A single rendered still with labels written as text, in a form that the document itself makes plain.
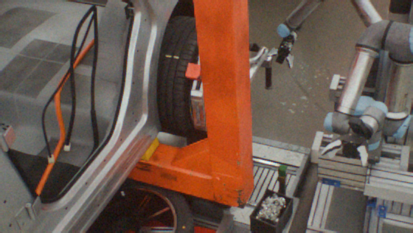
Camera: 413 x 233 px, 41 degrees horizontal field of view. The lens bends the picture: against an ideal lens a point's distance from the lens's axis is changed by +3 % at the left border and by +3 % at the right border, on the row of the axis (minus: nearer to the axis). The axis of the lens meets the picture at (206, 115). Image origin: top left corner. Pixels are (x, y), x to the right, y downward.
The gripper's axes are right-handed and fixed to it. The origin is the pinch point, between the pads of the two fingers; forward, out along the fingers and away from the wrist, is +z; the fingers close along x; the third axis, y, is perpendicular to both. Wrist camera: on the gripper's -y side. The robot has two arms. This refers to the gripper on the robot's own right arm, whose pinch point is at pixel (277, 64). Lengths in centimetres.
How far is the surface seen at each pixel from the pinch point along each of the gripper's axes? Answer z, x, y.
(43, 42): 42, -123, -17
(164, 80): 53, -48, 9
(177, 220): 99, -14, -31
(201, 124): 55, -24, -9
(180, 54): 42, -46, 19
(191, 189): 83, -14, -25
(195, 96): 53, -31, 7
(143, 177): 83, -41, -35
